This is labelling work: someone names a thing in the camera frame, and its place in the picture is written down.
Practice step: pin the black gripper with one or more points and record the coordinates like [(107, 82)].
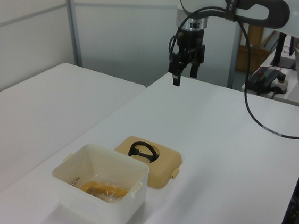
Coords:
[(190, 40)]

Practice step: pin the tan plastic case lid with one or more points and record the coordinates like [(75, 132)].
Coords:
[(166, 159)]

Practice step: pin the white plastic tool case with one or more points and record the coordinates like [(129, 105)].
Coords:
[(101, 214)]

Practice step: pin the wooden cabinet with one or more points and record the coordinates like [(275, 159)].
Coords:
[(244, 57)]

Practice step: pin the black power box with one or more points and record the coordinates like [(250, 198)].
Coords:
[(262, 78)]

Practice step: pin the grey emergency stop button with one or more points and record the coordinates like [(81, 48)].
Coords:
[(280, 87)]

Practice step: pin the black monitor stand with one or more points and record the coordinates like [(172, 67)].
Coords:
[(280, 48)]

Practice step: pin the white background desk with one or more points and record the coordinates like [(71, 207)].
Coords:
[(291, 86)]

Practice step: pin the yellow item in plastic wrap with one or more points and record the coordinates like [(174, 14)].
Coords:
[(91, 186)]

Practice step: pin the grey partition corner post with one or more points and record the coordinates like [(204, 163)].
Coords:
[(73, 23)]

